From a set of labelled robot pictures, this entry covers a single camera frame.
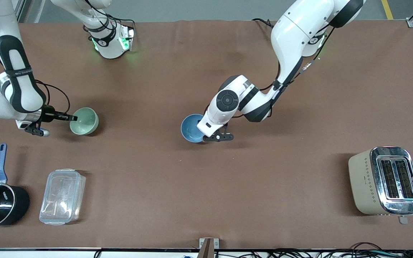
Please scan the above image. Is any brown table cloth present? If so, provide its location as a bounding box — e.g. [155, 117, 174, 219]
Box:
[0, 19, 413, 250]

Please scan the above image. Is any black cable bundle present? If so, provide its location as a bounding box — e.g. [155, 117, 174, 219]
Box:
[94, 242, 413, 258]

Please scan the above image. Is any grey right arm base box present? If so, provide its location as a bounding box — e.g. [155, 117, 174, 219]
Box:
[118, 24, 136, 51]

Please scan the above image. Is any black left base cable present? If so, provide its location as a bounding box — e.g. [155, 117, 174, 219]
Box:
[251, 18, 276, 30]

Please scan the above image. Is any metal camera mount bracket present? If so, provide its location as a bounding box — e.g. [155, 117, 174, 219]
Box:
[198, 237, 220, 258]

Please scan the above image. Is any clear plastic food container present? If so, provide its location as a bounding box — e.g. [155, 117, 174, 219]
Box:
[39, 168, 86, 226]

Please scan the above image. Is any black right base cable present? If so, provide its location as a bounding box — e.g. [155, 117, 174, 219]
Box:
[83, 0, 136, 33]

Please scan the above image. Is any black saucepan blue handle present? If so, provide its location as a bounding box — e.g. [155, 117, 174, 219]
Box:
[0, 143, 31, 228]

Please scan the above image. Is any aluminium frame profile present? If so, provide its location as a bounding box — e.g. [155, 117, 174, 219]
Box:
[15, 0, 27, 23]

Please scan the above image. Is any beige chrome toaster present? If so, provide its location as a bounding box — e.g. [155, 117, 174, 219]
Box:
[348, 146, 413, 225]

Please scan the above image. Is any blue bowl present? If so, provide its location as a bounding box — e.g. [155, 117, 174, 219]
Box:
[180, 114, 207, 143]

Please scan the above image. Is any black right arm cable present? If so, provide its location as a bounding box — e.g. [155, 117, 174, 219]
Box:
[34, 79, 71, 116]

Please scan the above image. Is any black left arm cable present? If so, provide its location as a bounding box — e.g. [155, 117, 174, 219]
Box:
[258, 25, 337, 92]

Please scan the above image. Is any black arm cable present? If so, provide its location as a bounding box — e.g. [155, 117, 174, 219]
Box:
[34, 79, 71, 116]
[258, 25, 337, 92]

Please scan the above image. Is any light green bowl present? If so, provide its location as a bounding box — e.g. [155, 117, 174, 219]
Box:
[69, 107, 99, 136]

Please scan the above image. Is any black base cable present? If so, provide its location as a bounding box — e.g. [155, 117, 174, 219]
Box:
[251, 18, 276, 30]
[83, 0, 136, 33]

